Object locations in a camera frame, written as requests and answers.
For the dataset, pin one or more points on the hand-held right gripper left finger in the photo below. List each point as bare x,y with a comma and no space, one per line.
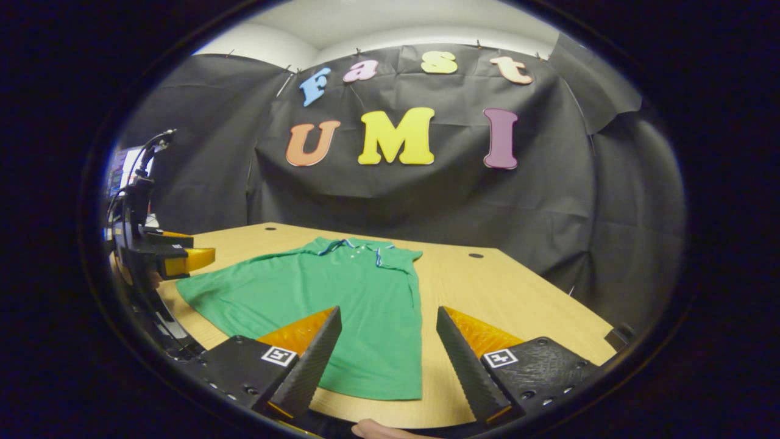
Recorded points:
308,366

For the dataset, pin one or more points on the green T-shirt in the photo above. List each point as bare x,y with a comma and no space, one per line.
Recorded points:
341,292

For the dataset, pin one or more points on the computer monitor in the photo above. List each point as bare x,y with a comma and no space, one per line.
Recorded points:
122,171

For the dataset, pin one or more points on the black backdrop cloth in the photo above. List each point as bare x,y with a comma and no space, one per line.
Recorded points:
426,201

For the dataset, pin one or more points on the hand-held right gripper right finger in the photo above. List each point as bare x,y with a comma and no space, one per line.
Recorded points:
466,366

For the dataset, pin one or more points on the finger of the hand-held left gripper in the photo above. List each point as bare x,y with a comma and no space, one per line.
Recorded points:
170,240
192,261

